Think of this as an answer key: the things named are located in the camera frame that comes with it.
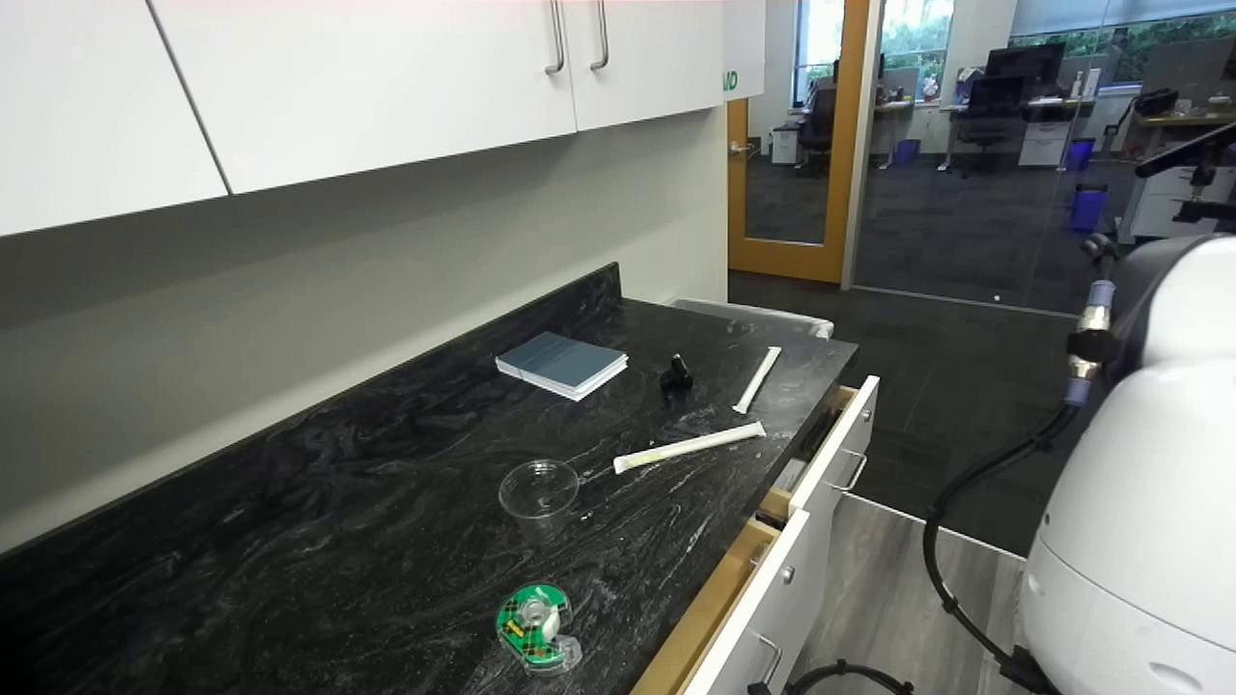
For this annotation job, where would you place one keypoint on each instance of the small green wall sticker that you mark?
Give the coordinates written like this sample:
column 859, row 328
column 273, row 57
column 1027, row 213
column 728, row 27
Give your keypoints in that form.
column 730, row 78

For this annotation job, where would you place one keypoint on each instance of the black computer monitor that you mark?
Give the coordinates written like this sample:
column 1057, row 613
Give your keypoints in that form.
column 1027, row 58

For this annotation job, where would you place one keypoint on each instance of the clear plastic cup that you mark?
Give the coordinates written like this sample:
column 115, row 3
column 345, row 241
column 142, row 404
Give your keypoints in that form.
column 540, row 489

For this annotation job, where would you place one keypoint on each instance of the blue bin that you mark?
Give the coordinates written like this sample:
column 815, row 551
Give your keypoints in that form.
column 1092, row 201
column 1079, row 153
column 906, row 147

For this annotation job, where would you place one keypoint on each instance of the wooden drawer with white front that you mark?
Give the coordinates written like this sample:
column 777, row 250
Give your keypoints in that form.
column 836, row 438
column 702, row 618

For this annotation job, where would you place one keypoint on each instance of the wooden framed glass door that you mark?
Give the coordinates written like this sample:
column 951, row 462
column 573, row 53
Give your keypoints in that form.
column 842, row 157

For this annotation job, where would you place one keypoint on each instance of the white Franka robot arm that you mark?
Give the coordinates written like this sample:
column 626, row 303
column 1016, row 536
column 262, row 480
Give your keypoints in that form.
column 1160, row 516

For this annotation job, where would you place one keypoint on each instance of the black binder clip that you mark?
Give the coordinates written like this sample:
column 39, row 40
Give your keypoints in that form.
column 674, row 372

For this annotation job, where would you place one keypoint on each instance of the white paper strip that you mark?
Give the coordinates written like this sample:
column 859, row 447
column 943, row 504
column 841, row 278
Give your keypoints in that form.
column 688, row 447
column 760, row 381

